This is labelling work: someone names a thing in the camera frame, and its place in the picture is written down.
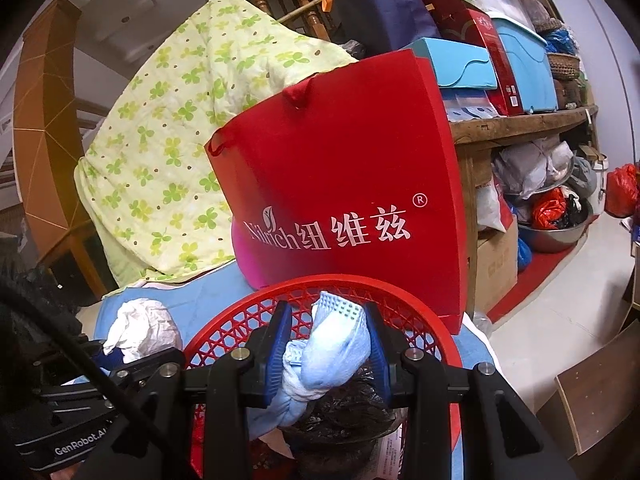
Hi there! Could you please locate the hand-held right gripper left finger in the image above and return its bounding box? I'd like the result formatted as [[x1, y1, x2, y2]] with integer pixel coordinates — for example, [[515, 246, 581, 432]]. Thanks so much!
[[112, 301, 293, 480]]

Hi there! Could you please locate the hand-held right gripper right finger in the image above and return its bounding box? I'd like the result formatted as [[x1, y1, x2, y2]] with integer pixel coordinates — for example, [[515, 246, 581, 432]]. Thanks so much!
[[365, 304, 576, 480]]

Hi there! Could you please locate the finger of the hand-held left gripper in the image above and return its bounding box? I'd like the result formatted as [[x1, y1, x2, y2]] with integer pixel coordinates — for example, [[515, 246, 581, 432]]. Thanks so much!
[[105, 347, 186, 378]]

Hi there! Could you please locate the white paper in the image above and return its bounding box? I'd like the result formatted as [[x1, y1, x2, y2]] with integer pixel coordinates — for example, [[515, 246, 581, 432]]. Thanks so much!
[[102, 297, 183, 366]]

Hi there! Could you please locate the light blue knotted cloth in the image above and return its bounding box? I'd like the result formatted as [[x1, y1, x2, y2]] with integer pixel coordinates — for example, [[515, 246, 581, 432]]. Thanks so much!
[[247, 290, 373, 441]]

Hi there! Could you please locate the red mesh plastic basket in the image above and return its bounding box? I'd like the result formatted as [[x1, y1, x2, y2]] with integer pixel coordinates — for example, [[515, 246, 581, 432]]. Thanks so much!
[[182, 274, 463, 480]]

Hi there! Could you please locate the black plastic bag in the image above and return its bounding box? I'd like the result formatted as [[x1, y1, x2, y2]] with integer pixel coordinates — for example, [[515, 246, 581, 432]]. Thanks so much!
[[280, 365, 401, 480]]

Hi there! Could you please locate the light blue blanket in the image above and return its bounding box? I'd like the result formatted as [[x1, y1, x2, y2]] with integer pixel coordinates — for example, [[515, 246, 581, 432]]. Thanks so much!
[[95, 260, 496, 480]]

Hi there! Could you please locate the pink pillow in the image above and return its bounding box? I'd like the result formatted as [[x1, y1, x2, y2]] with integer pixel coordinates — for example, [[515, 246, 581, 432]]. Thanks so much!
[[230, 215, 266, 291]]

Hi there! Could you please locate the brown cardboard box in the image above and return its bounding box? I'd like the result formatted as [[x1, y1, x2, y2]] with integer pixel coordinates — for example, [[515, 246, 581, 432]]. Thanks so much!
[[475, 215, 521, 313]]

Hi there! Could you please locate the red floor mat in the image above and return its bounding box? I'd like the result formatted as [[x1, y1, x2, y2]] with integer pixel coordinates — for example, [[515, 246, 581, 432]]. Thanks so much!
[[487, 247, 581, 323]]

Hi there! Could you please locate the red paper bag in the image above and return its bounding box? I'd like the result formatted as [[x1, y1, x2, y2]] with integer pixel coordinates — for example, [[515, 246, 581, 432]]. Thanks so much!
[[204, 52, 471, 336]]

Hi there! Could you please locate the metal basin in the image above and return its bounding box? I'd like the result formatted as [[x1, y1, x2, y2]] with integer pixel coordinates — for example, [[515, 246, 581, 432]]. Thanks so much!
[[517, 200, 593, 253]]

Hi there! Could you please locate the wooden board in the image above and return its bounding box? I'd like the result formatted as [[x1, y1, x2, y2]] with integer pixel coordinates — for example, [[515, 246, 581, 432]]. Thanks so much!
[[552, 320, 640, 456]]

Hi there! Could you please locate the orange red plastic bag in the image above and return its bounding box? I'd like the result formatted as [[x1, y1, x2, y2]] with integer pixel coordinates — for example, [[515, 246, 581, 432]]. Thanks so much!
[[530, 199, 568, 231]]

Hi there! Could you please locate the green clover print quilt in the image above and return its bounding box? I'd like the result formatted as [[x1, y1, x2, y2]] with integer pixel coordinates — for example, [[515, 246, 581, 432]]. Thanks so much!
[[74, 0, 361, 286]]

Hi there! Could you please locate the wooden pillar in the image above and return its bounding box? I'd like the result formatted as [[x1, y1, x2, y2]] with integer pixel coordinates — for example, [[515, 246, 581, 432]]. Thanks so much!
[[12, 0, 108, 296]]

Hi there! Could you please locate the light blue cardboard box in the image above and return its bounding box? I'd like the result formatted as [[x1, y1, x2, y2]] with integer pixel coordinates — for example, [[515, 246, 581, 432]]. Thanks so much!
[[405, 37, 498, 91]]

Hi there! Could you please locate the light blue plastic storage bin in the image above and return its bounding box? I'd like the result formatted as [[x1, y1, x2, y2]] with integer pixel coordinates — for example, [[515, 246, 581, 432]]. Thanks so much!
[[487, 17, 558, 113]]

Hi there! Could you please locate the red gift box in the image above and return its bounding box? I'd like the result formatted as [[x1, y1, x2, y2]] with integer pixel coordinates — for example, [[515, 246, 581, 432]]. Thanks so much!
[[420, 0, 526, 116]]

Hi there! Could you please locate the wicker basket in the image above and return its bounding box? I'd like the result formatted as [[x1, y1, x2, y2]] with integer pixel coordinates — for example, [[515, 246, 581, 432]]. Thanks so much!
[[545, 50, 583, 81]]

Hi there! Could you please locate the navy bag with orange handle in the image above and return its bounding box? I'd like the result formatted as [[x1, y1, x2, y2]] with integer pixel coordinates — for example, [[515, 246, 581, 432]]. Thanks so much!
[[322, 0, 441, 58]]

